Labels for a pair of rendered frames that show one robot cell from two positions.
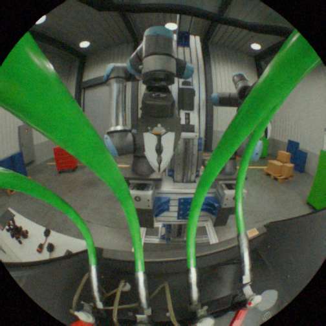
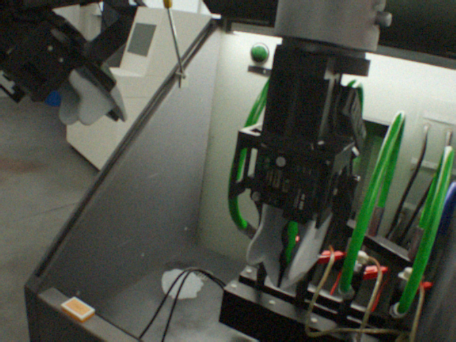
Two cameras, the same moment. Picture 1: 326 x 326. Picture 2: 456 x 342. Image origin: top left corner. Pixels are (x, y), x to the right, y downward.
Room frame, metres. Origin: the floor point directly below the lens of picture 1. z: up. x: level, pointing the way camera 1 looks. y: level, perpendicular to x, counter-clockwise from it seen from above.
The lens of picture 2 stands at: (0.57, 0.12, 1.42)
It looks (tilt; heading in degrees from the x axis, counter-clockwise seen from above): 19 degrees down; 211
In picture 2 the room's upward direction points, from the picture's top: 8 degrees clockwise
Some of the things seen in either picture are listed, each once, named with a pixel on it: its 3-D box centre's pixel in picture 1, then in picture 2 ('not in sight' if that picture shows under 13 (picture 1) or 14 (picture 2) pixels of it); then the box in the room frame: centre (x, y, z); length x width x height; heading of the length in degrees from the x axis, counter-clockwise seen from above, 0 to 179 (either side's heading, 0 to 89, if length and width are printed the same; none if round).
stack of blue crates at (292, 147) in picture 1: (296, 155); not in sight; (3.23, -6.00, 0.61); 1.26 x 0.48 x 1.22; 177
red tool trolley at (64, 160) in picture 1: (66, 158); not in sight; (3.14, 3.09, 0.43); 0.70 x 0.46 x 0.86; 112
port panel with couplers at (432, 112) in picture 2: not in sight; (433, 176); (-0.30, 0.08, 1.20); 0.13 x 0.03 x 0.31; 95
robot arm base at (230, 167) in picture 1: (226, 162); not in sight; (0.68, -0.38, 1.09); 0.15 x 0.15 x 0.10
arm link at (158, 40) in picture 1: (158, 45); not in sight; (0.29, 0.01, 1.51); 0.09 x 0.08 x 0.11; 31
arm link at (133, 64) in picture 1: (147, 61); not in sight; (0.38, 0.05, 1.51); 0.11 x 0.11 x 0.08; 31
